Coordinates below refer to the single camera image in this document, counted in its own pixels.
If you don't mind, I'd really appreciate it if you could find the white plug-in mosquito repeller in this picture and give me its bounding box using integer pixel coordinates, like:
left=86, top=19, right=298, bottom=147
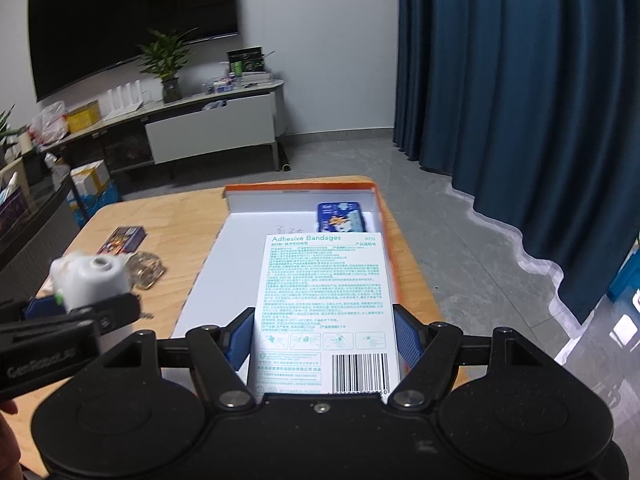
left=50, top=252, right=141, bottom=353

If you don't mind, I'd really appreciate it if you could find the white teal bandage box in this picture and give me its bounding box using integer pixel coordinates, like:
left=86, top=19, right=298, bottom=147
left=248, top=233, right=400, bottom=399

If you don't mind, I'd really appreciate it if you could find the red blue playing card box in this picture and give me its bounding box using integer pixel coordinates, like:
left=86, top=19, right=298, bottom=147
left=98, top=226, right=146, bottom=256

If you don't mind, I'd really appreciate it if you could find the blue patterned small tin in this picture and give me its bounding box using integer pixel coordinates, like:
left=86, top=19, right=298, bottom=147
left=317, top=200, right=366, bottom=233

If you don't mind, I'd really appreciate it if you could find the orange white shallow box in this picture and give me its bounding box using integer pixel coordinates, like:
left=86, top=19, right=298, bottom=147
left=174, top=182, right=401, bottom=396

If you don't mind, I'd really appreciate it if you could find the wooden coffee table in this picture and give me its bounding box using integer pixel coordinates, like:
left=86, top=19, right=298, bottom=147
left=8, top=174, right=471, bottom=441

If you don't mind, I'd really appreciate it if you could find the blue plastic crate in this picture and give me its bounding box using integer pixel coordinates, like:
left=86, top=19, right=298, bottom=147
left=606, top=237, right=640, bottom=302

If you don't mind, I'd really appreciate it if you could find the large leafy green plant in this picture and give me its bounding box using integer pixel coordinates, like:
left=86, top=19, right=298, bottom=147
left=0, top=106, right=26, bottom=165

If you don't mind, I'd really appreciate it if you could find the white plastic bag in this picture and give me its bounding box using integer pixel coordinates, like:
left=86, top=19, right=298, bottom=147
left=29, top=101, right=68, bottom=145

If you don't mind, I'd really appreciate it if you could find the white tv console cabinet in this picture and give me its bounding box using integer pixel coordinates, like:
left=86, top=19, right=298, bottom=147
left=41, top=80, right=285, bottom=174

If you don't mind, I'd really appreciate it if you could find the yellow cardboard box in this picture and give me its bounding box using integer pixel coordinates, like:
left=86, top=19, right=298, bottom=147
left=66, top=100, right=102, bottom=133

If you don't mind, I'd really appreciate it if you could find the white wifi router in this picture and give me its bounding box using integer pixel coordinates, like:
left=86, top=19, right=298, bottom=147
left=104, top=79, right=143, bottom=120

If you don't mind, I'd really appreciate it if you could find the dark blue curtain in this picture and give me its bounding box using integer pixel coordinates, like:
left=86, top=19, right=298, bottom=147
left=394, top=0, right=639, bottom=322

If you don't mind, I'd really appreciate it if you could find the black green product box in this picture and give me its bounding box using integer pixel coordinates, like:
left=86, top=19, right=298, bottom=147
left=227, top=46, right=266, bottom=76

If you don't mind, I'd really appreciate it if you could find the potted green bamboo plant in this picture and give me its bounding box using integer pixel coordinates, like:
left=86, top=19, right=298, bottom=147
left=140, top=30, right=190, bottom=104

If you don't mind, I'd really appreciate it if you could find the black wall television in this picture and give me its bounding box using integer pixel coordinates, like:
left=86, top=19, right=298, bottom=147
left=27, top=0, right=239, bottom=100

